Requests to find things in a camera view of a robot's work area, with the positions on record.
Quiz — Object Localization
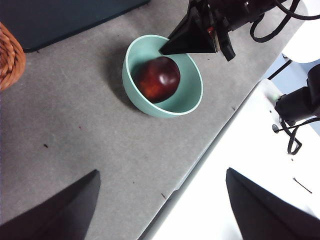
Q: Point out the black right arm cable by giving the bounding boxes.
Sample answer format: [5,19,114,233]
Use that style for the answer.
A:
[249,0,320,44]

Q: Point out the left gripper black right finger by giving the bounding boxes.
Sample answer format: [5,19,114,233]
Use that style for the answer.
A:
[225,167,320,240]

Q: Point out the thin black pin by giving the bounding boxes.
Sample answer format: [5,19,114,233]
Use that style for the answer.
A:
[292,176,313,194]

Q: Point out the brown wicker basket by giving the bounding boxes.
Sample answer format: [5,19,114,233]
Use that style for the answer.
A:
[0,22,27,92]

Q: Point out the teal ribbed bowl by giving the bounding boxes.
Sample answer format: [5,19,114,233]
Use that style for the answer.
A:
[121,34,204,119]

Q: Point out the black rectangular tray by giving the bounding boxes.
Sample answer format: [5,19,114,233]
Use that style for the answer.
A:
[0,0,151,53]

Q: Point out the white rounded object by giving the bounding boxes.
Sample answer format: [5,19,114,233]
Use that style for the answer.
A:
[281,21,320,65]

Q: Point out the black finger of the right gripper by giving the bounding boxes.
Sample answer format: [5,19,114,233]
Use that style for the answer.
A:
[158,6,217,56]

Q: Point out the dark purple plum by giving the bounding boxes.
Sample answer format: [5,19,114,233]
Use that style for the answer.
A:
[133,56,182,104]

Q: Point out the black stand cable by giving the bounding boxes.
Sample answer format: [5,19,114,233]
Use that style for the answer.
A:
[279,116,320,156]

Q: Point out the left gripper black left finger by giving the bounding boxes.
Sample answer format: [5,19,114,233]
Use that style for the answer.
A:
[0,169,102,240]

